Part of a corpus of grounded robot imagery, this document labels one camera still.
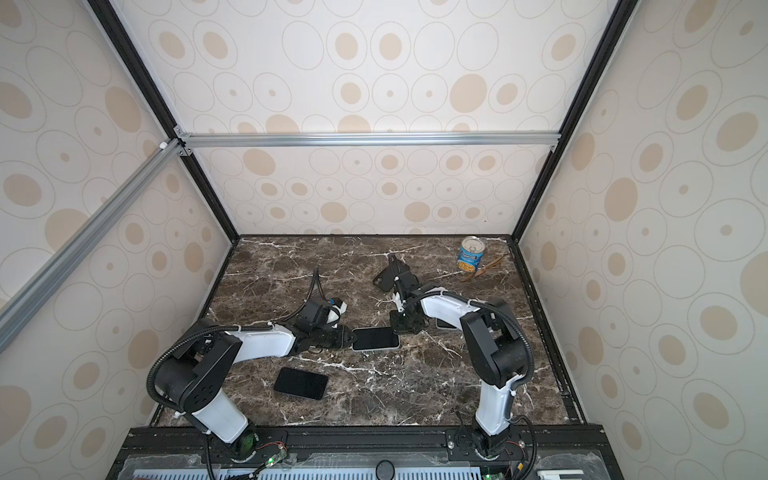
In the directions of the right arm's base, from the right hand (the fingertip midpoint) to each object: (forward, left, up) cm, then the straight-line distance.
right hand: (398, 331), depth 95 cm
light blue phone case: (-3, +7, 0) cm, 7 cm away
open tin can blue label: (+24, -26, +9) cm, 37 cm away
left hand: (-3, +11, +4) cm, 12 cm away
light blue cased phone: (+1, -14, +2) cm, 14 cm away
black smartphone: (-15, +28, -1) cm, 32 cm away
